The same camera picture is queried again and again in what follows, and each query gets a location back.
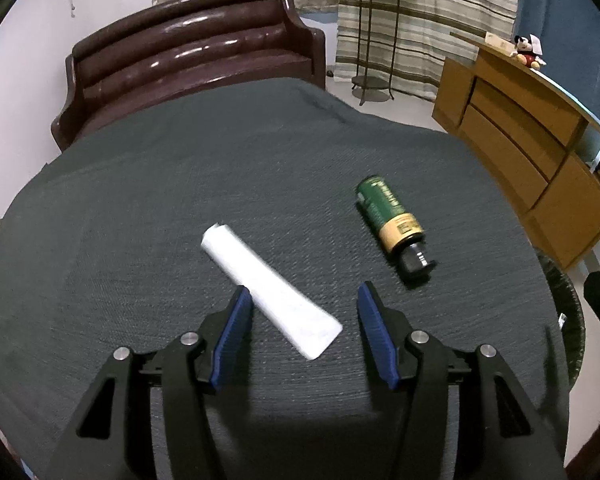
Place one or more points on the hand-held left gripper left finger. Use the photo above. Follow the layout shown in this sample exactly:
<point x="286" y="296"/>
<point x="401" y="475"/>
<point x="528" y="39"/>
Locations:
<point x="232" y="330"/>

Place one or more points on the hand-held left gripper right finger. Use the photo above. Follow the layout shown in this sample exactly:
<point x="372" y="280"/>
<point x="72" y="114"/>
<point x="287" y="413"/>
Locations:
<point x="377" y="330"/>

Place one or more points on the dark mesh trash bin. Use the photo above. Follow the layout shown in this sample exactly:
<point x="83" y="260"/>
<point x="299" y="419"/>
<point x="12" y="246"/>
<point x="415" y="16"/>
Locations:
<point x="570" y="320"/>

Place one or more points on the white squeeze tube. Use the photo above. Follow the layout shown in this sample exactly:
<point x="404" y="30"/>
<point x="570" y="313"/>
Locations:
<point x="280" y="305"/>

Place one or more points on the green bottle yellow label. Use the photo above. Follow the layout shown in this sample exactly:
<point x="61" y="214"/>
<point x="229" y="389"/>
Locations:
<point x="390" y="215"/>

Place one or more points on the dark grey tablecloth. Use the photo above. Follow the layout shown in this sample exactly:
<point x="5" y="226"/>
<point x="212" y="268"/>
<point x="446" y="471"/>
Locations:
<point x="180" y="160"/>

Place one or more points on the wooden cabinet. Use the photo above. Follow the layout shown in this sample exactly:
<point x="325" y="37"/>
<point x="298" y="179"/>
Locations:
<point x="505" y="125"/>

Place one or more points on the mouse plush toy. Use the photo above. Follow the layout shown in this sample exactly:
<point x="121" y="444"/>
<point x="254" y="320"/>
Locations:
<point x="527" y="52"/>

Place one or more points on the black metal plant stand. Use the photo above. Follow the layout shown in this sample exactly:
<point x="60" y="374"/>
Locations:
<point x="372" y="82"/>

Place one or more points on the small beige box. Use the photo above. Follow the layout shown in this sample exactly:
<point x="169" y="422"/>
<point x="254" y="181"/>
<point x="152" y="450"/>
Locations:
<point x="497" y="42"/>

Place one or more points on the brown leather sofa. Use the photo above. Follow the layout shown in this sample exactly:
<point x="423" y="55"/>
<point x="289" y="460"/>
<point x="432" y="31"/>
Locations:
<point x="180" y="45"/>

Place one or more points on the striped beige curtain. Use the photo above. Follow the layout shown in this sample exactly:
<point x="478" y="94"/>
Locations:
<point x="430" y="30"/>

